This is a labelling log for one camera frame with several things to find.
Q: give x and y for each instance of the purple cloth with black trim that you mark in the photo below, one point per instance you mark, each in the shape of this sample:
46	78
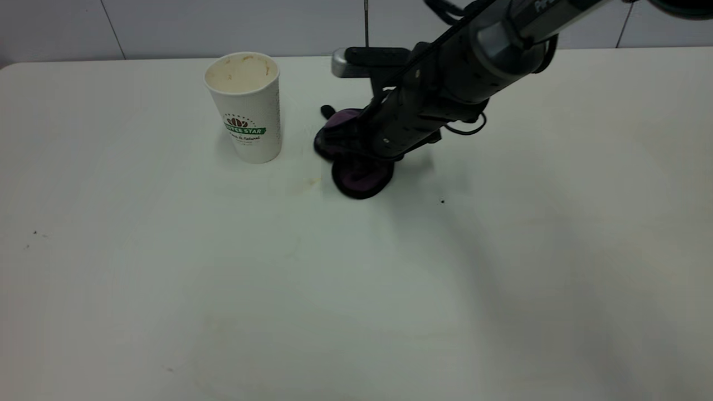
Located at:
359	177

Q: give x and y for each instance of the white paper coffee cup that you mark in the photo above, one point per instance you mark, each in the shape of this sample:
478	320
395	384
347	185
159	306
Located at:
250	111

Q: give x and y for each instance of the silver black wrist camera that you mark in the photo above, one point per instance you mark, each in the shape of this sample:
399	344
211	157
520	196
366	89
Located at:
367	60

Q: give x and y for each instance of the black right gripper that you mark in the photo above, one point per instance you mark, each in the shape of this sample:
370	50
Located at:
392	131

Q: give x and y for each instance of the brown coffee spill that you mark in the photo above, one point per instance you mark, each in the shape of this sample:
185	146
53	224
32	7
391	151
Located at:
305	185

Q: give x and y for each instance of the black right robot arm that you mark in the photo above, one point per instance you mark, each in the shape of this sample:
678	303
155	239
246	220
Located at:
501	44

